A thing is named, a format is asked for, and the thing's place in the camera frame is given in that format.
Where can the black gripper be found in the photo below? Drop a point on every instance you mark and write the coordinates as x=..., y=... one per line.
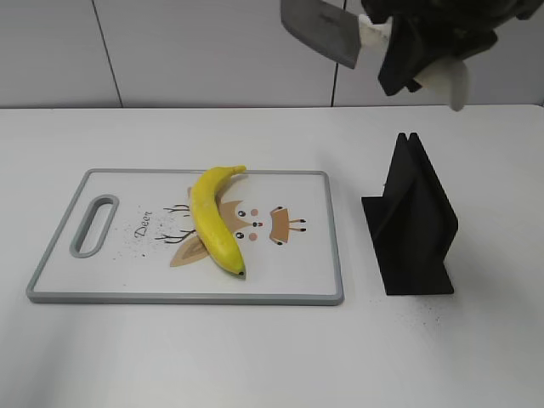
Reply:
x=424, y=32

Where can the kitchen knife white handle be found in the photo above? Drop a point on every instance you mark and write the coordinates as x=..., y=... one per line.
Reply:
x=340, y=36

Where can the black knife stand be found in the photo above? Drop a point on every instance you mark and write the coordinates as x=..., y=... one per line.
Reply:
x=412, y=224

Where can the white cutting board grey rim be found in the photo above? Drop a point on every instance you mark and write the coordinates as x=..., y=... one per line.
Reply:
x=127, y=237

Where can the yellow plastic banana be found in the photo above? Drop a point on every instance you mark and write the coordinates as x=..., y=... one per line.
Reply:
x=209, y=224

